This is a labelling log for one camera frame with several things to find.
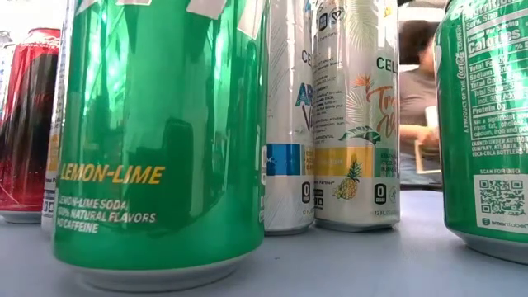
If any white Celsius Arctic can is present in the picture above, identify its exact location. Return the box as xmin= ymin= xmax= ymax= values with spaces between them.
xmin=263 ymin=0 xmax=317 ymax=237

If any blue silver Red Bull can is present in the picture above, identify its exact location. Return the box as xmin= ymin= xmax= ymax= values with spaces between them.
xmin=0 ymin=40 xmax=16 ymax=125

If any green Sprite can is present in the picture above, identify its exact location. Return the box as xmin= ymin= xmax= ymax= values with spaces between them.
xmin=433 ymin=0 xmax=528 ymax=266
xmin=52 ymin=0 xmax=266 ymax=293

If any blue table mat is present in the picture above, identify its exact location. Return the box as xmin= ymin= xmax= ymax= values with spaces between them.
xmin=0 ymin=187 xmax=528 ymax=297

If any white paper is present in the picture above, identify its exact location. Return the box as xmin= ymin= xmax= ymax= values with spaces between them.
xmin=424 ymin=105 xmax=439 ymax=130

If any red Coca-Cola can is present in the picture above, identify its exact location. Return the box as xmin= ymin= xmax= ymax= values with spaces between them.
xmin=0 ymin=26 xmax=62 ymax=224

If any black metal table frame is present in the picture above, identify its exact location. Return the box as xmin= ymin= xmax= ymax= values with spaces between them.
xmin=398 ymin=183 xmax=443 ymax=191

